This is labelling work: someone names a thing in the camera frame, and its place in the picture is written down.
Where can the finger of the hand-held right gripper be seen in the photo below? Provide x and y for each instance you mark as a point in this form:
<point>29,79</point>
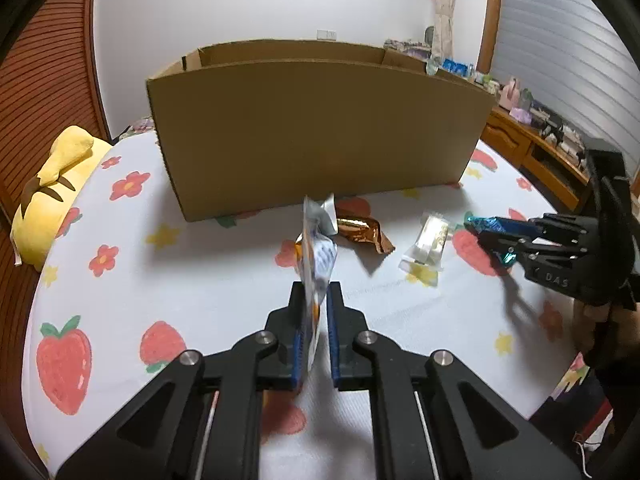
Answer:
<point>560,230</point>
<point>545,265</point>

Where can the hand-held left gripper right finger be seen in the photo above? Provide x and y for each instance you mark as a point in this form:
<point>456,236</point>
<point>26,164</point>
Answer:
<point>334,360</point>

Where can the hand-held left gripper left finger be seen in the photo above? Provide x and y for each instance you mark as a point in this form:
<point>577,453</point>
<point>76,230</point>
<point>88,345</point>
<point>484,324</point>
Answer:
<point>299,360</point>

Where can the teal blue snack packet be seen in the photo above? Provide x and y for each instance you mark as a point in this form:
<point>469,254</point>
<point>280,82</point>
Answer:
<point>482,222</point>

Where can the white blue orange snack packet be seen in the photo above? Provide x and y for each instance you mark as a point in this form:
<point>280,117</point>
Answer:
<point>320,260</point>

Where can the brown cardboard box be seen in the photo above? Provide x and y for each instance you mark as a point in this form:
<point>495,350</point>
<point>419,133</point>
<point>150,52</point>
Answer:
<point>310,135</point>

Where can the person's right hand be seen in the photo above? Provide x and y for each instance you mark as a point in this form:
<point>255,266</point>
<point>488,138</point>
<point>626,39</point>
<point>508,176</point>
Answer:
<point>587,325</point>

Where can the black gadget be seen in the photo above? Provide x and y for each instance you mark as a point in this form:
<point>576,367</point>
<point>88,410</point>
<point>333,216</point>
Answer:
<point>581,152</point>
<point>552,130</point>

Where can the wooden cabinet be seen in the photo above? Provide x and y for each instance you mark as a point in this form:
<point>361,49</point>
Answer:
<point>505,135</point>

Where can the clear white yellow snack packet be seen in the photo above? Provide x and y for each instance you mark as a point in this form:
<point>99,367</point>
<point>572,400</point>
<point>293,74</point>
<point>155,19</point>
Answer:
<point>430,240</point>

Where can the purple cloth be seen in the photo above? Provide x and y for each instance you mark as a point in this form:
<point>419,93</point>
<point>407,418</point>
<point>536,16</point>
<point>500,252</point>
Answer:
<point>521,115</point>

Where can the white strawberry flower bedsheet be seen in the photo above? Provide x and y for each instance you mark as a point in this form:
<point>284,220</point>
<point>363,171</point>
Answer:
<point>200,285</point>

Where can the brown shiny snack packet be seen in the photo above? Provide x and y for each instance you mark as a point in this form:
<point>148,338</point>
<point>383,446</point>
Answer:
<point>367,232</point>

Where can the person's dark clothing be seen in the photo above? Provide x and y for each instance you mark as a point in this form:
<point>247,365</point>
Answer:
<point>615,400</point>

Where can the row of small bottles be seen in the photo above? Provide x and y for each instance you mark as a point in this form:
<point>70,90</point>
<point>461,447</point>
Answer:
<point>486,82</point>

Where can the blue box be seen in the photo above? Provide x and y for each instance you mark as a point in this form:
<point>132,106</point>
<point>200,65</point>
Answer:
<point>457,66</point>

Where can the grey window blind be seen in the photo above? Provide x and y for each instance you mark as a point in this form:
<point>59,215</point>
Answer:
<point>560,35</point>

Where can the pile of patterned fabric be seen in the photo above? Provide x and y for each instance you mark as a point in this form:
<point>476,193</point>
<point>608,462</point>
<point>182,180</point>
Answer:
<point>406,47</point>

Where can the cream patterned curtain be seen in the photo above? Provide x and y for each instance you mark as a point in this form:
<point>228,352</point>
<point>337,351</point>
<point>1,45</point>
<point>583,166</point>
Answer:
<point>445,10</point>

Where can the yellow plush toy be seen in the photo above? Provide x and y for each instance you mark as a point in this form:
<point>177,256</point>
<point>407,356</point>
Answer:
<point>40,220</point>

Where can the wooden slatted wardrobe door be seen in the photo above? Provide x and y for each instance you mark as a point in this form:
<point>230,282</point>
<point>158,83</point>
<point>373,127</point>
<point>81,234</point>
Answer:
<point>50,60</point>

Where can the wooden window frame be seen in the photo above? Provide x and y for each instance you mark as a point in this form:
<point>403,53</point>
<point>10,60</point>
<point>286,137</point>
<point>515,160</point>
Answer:
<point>487,20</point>

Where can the white wall switch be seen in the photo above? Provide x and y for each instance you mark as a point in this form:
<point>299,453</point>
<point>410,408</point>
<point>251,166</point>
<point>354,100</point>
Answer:
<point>326,35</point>

